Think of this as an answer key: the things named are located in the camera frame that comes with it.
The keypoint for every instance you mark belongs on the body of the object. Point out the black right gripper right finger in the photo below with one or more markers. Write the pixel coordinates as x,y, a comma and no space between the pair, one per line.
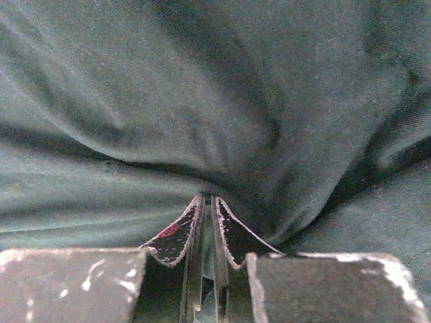
254,282

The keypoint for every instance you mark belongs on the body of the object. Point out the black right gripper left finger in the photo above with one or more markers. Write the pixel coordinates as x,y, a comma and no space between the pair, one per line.
160,281

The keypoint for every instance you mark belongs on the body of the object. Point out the black t-shirt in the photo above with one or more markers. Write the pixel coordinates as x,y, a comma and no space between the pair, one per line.
310,118

